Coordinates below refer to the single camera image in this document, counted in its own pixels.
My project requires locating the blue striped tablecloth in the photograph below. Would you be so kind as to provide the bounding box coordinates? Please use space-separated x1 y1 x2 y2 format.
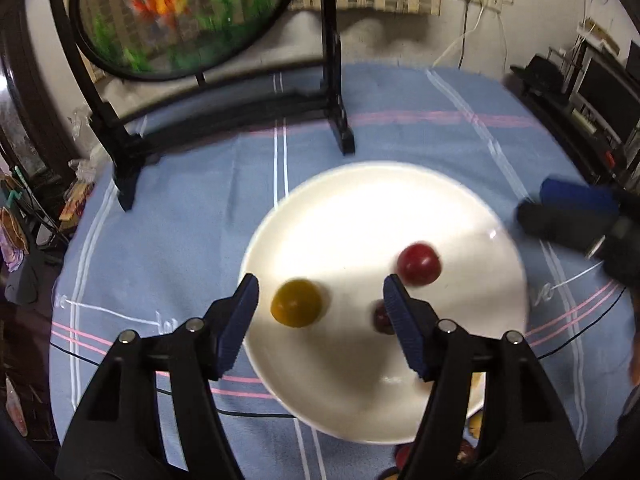
47 60 636 480

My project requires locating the yellow fruit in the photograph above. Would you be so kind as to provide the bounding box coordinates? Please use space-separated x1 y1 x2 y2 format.
270 278 325 330

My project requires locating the black bag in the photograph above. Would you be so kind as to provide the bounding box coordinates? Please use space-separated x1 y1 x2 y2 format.
510 55 572 98

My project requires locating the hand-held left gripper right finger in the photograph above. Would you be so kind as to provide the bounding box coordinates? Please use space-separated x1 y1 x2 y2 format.
384 274 586 480

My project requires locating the black media stand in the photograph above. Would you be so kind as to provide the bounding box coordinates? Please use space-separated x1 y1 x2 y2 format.
520 87 640 192

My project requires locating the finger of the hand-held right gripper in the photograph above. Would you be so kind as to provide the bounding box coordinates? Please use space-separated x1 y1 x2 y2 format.
540 176 621 218
516 200 608 257

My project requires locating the white round plate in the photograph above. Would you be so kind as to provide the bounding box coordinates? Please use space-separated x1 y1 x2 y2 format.
239 160 531 445

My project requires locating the black monitor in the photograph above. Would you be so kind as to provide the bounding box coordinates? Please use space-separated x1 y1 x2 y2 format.
579 54 640 147

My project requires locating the white power cable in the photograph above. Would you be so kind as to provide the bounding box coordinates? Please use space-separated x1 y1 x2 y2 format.
432 4 503 68

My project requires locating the dark purple fruit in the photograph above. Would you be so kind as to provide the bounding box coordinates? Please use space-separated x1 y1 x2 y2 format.
372 300 398 336

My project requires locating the white power strip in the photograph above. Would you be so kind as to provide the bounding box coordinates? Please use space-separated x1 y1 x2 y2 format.
575 17 621 54

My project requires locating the black power cable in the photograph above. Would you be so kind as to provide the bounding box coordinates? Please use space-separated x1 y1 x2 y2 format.
457 0 473 70

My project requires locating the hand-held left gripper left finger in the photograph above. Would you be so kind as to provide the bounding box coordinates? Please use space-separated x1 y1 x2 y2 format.
55 274 260 480

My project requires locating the colourful cardboard box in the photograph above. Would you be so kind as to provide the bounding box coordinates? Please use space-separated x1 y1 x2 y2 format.
59 180 95 222

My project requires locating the round goldfish screen with stand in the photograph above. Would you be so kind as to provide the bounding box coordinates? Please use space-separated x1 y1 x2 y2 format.
45 0 357 212

